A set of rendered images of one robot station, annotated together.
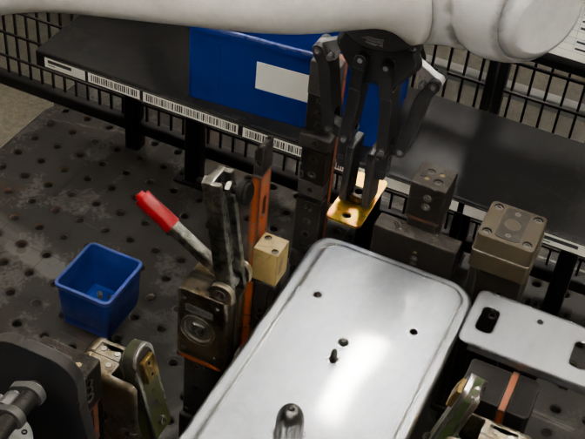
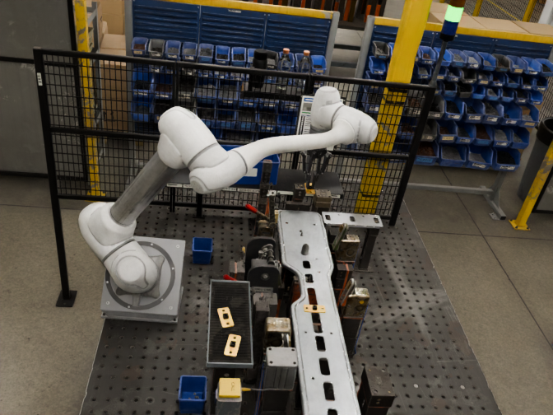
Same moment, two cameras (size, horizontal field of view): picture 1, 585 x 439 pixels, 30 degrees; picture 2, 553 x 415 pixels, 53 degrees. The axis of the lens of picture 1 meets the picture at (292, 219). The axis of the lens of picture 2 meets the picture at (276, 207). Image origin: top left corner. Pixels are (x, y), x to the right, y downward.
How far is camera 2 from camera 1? 1.42 m
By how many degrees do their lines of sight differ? 25
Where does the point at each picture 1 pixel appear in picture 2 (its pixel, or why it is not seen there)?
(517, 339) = (336, 219)
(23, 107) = not seen: hidden behind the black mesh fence
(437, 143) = (289, 179)
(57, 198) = (161, 231)
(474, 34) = (364, 139)
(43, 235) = not seen: hidden behind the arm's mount
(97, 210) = (177, 231)
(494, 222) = (318, 193)
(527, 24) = (372, 135)
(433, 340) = (319, 225)
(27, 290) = not seen: hidden behind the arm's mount
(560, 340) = (346, 216)
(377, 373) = (313, 235)
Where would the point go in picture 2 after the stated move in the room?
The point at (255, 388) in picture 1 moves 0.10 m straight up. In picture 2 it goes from (290, 245) to (293, 227)
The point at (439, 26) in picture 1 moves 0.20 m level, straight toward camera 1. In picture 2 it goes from (355, 139) to (378, 166)
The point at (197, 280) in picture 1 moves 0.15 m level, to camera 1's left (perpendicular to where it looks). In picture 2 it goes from (262, 225) to (231, 230)
